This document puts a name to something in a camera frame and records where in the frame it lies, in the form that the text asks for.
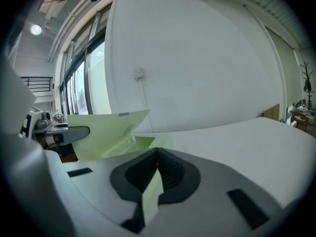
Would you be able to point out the black metal railing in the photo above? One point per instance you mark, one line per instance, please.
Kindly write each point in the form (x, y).
(37, 84)

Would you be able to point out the pale green folder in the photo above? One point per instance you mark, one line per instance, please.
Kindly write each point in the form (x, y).
(108, 132)

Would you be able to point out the large glass window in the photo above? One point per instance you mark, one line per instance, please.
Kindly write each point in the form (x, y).
(81, 83)

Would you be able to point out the black coat rack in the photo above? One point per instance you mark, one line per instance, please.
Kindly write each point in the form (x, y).
(308, 83)

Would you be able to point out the wooden armchair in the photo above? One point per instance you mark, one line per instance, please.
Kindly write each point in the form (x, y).
(302, 118)

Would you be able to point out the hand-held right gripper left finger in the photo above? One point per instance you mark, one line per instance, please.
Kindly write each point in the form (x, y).
(98, 194)

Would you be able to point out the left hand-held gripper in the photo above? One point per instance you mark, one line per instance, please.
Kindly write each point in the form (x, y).
(44, 122)

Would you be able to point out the white wall junction box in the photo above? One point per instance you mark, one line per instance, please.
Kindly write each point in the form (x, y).
(139, 73)

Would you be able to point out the round ceiling lamp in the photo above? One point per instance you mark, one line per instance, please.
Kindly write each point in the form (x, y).
(36, 29)

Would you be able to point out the large cardboard box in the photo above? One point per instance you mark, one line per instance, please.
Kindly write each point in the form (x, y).
(70, 159)

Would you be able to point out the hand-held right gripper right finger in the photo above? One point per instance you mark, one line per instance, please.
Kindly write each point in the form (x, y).
(209, 194)

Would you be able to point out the white wall conduit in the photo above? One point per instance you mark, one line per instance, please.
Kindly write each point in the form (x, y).
(145, 102)

